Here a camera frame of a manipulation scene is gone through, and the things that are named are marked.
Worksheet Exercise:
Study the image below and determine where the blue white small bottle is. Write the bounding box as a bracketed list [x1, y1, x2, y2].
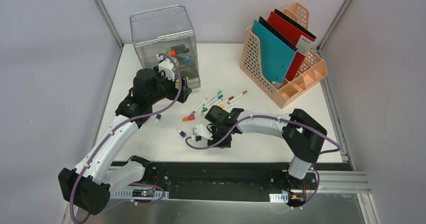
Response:
[154, 114, 162, 125]

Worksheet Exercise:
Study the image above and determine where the orange red short marker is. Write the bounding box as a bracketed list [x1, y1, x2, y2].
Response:
[182, 115, 195, 122]

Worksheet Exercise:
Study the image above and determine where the orange cap black highlighter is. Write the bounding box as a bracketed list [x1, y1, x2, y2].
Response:
[167, 48, 190, 56]

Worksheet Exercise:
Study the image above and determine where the blue cap black highlighter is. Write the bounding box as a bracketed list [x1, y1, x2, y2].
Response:
[174, 56, 193, 65]

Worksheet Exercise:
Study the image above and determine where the clear grey drawer organizer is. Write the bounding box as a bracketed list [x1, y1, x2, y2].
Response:
[130, 5, 201, 88]

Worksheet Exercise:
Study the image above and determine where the teal folder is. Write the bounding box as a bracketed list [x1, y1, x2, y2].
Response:
[252, 17, 297, 84]

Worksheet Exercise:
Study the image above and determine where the red folder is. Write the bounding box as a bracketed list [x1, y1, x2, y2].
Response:
[268, 9, 316, 81]

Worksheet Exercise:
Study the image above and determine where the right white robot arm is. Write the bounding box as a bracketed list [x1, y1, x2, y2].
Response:
[204, 106, 328, 189]

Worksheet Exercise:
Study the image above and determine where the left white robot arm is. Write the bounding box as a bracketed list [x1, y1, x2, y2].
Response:
[58, 69, 192, 217]

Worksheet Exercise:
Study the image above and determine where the yellow cap marker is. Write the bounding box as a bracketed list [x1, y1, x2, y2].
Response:
[201, 104, 226, 116]

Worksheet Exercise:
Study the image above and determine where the purple cap marker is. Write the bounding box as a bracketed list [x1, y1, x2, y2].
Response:
[189, 98, 207, 116]

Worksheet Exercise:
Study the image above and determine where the teal cap marker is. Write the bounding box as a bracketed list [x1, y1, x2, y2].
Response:
[204, 94, 223, 108]

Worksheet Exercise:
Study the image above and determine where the dark red cap marker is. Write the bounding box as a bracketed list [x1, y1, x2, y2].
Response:
[219, 96, 234, 106]

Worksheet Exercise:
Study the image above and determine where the brown cap marker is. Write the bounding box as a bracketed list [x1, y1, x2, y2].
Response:
[228, 90, 248, 104]

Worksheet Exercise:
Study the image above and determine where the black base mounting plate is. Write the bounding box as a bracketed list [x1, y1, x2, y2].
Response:
[113, 161, 354, 202]

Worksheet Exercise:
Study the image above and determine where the peach plastic file rack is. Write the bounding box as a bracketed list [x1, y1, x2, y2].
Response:
[240, 2, 328, 108]

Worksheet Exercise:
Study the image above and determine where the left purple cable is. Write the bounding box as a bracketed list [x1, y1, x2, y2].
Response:
[69, 53, 183, 224]

